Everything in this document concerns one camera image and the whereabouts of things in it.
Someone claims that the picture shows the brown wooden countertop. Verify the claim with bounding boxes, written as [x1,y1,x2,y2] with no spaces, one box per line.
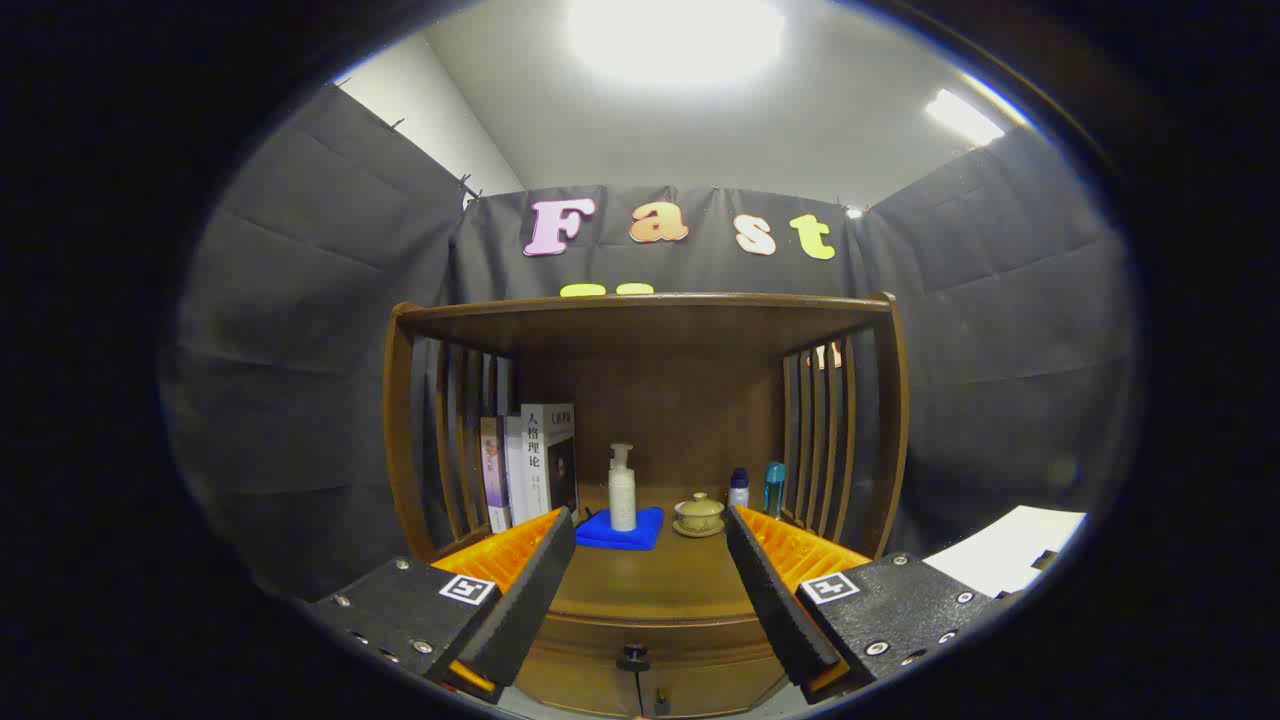
[435,485,866,626]

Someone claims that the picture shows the round ceiling light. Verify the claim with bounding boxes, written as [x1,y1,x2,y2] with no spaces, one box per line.
[565,0,786,91]

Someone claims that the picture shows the rectangular ceiling light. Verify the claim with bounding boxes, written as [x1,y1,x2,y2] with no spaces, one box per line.
[925,88,1006,146]

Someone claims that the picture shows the brown wooden drawer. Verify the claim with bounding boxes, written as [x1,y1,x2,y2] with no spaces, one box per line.
[515,612,791,719]

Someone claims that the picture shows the thick white black book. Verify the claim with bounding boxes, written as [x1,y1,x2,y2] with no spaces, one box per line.
[520,403,579,521]

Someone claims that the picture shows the white grey cabinet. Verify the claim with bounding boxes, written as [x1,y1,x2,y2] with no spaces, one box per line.
[922,505,1088,598]

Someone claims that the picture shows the thin white book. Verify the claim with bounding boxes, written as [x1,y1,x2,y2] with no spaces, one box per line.
[503,416,529,529]

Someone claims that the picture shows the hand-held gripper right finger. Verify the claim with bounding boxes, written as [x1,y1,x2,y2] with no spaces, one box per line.
[725,505,1006,701]

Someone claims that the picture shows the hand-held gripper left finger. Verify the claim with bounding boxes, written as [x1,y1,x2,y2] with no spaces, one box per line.
[305,507,578,701]

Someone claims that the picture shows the yellow lidded teacup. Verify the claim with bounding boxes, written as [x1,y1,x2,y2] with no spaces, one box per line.
[673,492,726,539]

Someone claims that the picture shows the purple book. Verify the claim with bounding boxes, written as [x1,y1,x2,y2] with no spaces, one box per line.
[480,417,511,534]

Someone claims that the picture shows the brown wooden cabinet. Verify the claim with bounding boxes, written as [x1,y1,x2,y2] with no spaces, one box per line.
[383,290,909,719]

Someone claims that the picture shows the white pump bottle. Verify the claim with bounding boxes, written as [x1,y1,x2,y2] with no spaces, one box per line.
[609,443,638,532]

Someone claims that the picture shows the folded blue cloth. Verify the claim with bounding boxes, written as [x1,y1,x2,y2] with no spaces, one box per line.
[575,507,665,552]

